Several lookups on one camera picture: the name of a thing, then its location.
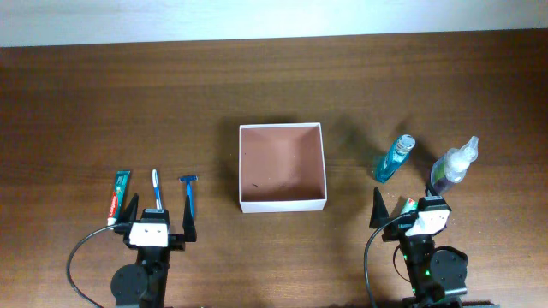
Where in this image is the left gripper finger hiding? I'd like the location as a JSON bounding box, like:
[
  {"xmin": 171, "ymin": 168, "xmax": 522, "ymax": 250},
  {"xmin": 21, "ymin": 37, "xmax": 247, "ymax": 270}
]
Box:
[
  {"xmin": 182, "ymin": 196, "xmax": 197, "ymax": 242},
  {"xmin": 117, "ymin": 193, "xmax": 139, "ymax": 223}
]

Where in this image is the green red toothpaste tube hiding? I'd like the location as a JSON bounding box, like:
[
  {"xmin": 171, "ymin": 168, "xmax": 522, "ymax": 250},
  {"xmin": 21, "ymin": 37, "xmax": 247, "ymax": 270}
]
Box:
[{"xmin": 107, "ymin": 170, "xmax": 131, "ymax": 226}]

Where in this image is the green white soap box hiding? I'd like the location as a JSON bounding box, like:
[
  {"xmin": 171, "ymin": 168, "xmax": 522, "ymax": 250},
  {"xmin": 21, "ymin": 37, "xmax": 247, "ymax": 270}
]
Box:
[{"xmin": 401, "ymin": 198, "xmax": 418, "ymax": 214}]

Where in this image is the blue mouthwash bottle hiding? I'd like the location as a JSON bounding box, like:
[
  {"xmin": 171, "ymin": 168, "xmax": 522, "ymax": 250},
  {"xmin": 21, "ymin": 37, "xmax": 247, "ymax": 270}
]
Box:
[{"xmin": 375, "ymin": 134, "xmax": 415, "ymax": 183}]

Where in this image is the blue disposable razor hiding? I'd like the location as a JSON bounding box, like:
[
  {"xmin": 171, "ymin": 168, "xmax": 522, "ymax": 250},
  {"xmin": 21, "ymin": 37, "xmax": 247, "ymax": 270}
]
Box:
[{"xmin": 179, "ymin": 175, "xmax": 198, "ymax": 217}]

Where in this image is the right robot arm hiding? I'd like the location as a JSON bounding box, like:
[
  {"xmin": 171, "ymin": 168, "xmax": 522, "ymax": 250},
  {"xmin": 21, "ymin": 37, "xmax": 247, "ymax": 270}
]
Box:
[{"xmin": 364, "ymin": 187, "xmax": 468, "ymax": 307}]

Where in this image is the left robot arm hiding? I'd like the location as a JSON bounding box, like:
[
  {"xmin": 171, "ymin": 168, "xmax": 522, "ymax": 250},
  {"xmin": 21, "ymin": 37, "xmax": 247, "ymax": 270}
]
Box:
[{"xmin": 110, "ymin": 195, "xmax": 197, "ymax": 307}]

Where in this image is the blue white toothbrush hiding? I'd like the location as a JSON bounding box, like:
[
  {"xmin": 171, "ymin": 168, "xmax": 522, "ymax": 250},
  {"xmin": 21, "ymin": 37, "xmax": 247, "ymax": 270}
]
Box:
[{"xmin": 152, "ymin": 169, "xmax": 164, "ymax": 210}]

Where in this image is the white square cardboard box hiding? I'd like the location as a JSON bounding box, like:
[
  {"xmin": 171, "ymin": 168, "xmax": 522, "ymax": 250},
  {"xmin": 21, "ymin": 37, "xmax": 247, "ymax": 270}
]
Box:
[{"xmin": 238, "ymin": 122, "xmax": 328, "ymax": 214}]

